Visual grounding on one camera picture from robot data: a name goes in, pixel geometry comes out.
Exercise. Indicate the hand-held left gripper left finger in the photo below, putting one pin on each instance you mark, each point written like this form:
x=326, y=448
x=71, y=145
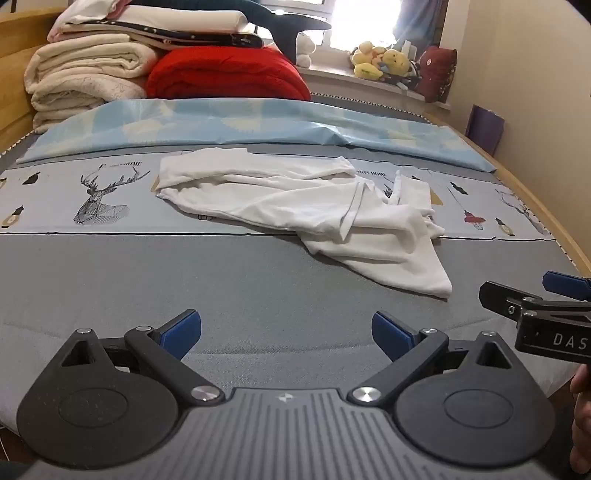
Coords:
x=184, y=330

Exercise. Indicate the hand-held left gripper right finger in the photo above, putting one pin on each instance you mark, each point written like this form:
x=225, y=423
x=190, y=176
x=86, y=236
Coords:
x=390, y=332

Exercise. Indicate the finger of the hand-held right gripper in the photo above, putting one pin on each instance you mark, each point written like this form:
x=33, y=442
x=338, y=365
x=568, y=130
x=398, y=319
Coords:
x=563, y=280
x=498, y=297

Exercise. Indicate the white garment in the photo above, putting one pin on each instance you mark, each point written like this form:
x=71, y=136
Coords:
x=295, y=203

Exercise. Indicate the person's right hand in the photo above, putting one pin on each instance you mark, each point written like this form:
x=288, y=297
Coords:
x=582, y=424

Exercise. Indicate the purple box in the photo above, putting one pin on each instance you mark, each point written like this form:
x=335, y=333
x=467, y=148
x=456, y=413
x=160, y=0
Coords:
x=485, y=129

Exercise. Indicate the deer printed bed sheet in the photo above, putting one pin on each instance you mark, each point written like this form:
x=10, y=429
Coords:
x=55, y=203

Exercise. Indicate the light blue bed sheet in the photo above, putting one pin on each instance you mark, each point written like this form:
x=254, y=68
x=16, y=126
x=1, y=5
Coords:
x=231, y=124

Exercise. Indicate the dark red cushion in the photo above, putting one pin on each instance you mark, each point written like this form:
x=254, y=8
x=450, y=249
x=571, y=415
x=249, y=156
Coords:
x=436, y=74

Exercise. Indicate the white window sill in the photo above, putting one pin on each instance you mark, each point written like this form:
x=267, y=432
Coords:
x=337, y=83

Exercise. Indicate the red quilt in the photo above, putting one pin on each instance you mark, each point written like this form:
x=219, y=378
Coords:
x=221, y=74

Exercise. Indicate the cream folded blanket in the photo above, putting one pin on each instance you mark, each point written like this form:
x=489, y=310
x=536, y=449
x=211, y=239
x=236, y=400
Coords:
x=87, y=69

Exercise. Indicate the blue curtain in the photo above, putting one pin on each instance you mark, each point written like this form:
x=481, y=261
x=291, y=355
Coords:
x=418, y=21

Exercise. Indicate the dark edged folded blanket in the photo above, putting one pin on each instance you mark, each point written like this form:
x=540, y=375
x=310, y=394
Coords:
x=184, y=38

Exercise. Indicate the white plush toy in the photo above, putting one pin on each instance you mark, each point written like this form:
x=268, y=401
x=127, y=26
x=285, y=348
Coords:
x=304, y=48

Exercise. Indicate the window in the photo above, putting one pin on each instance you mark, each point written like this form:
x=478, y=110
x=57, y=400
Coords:
x=355, y=21

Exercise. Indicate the white folded quilt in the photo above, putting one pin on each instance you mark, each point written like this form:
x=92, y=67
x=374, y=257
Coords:
x=175, y=16

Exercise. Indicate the dark teal shark plush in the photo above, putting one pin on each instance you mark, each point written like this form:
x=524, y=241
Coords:
x=286, y=25

